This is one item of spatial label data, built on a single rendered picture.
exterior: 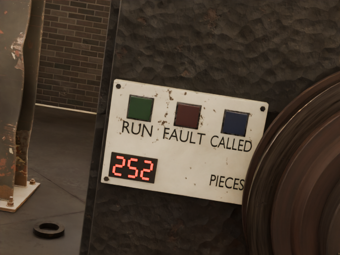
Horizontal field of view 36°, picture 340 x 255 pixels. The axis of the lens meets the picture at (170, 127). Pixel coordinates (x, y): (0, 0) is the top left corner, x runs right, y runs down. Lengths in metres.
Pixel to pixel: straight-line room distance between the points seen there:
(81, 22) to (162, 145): 6.13
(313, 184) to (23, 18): 2.86
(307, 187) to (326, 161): 0.04
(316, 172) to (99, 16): 6.29
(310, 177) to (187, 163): 0.24
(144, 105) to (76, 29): 6.14
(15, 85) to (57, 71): 3.63
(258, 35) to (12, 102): 2.74
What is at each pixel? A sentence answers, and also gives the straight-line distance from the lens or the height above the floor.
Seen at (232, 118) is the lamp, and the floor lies 1.21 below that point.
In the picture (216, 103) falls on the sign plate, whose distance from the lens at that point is 0.87.
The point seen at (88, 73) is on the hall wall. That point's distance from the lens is 6.99.
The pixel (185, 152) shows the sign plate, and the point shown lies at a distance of 0.88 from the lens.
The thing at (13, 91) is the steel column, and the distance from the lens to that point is 3.48.
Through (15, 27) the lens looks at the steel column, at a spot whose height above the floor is 1.17.
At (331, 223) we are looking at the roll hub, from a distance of 0.71.
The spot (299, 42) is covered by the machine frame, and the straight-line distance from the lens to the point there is 0.89.
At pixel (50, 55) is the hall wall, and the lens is 7.09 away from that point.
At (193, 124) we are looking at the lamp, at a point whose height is 1.19.
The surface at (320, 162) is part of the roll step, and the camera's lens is 0.74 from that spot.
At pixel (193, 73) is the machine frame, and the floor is 1.27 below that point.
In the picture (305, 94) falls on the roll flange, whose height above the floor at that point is 1.27.
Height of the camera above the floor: 1.35
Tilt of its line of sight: 11 degrees down
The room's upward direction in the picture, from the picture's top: 9 degrees clockwise
